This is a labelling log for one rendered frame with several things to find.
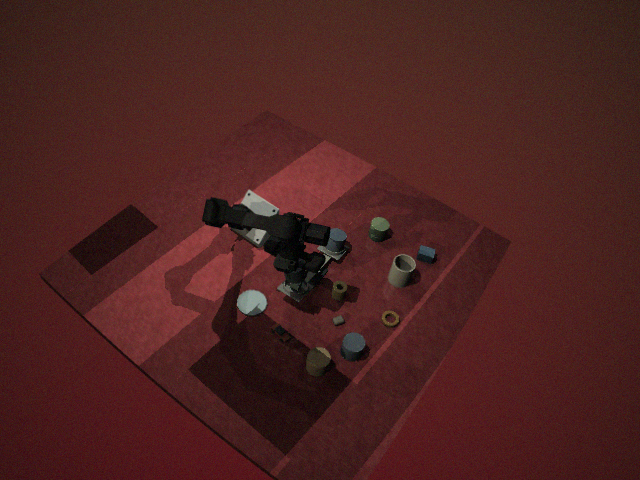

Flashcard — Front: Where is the tan ring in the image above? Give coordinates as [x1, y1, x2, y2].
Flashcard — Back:
[381, 310, 399, 328]

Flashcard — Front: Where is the tan cylinder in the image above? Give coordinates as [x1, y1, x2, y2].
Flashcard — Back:
[306, 347, 331, 377]

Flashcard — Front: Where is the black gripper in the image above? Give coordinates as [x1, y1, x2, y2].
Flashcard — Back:
[263, 236, 326, 277]

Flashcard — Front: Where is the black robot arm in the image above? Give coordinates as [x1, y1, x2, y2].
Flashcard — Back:
[202, 197, 330, 274]

